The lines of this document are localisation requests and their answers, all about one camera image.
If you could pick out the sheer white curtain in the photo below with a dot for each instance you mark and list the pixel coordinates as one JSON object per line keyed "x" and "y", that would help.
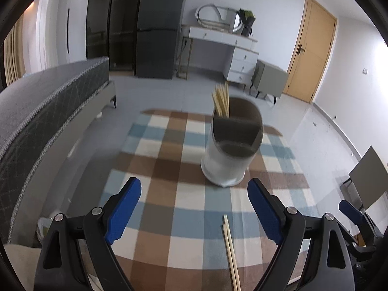
{"x": 36, "y": 36}

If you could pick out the grey nightstand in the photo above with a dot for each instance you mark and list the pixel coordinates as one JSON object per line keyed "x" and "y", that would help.
{"x": 269, "y": 78}

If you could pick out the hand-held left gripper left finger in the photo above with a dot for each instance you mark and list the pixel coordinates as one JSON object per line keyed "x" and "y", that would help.
{"x": 124, "y": 212}

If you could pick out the dark glass wardrobe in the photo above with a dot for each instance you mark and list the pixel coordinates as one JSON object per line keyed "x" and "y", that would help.
{"x": 121, "y": 21}

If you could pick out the beige curtain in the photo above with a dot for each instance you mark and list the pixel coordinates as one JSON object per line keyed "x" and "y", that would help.
{"x": 15, "y": 54}

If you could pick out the wooden door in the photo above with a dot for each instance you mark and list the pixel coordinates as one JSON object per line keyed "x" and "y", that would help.
{"x": 312, "y": 51}

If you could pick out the white plastic bag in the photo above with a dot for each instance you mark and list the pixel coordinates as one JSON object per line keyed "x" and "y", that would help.
{"x": 44, "y": 229}

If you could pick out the grey quilted mattress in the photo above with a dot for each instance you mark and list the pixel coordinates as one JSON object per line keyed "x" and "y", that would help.
{"x": 45, "y": 103}

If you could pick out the grey bed frame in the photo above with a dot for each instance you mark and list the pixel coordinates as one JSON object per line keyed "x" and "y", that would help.
{"x": 85, "y": 118}

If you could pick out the beige cloth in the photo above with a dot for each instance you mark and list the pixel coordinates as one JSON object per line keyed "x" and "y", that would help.
{"x": 18, "y": 263}

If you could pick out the white dressing table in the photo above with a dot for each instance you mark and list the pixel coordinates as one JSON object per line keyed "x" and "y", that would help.
{"x": 242, "y": 57}

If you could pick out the potted plant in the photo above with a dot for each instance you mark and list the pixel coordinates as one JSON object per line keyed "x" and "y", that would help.
{"x": 247, "y": 21}

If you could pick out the oval mirror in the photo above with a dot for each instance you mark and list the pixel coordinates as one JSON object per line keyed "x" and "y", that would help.
{"x": 230, "y": 21}

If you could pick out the checked tablecloth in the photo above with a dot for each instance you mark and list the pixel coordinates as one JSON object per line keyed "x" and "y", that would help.
{"x": 169, "y": 163}

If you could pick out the dark grey refrigerator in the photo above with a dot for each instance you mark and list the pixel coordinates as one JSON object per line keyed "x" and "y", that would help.
{"x": 157, "y": 36}

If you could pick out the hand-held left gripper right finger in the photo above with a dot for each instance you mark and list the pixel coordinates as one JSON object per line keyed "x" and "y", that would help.
{"x": 263, "y": 212}

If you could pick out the grey chair at right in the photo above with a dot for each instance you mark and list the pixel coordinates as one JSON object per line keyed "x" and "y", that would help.
{"x": 368, "y": 175}

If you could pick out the bundle of wooden chopsticks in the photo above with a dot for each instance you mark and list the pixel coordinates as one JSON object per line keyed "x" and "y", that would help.
{"x": 221, "y": 103}
{"x": 233, "y": 257}

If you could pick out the white wardrobe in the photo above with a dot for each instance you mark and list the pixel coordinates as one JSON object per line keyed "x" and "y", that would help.
{"x": 75, "y": 30}

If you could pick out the power strip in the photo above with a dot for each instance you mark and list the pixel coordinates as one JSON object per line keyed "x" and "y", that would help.
{"x": 180, "y": 75}

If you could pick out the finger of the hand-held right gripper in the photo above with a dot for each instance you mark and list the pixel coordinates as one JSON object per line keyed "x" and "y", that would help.
{"x": 351, "y": 210}

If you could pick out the grey white chopstick holder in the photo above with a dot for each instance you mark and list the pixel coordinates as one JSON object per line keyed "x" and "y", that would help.
{"x": 221, "y": 166}

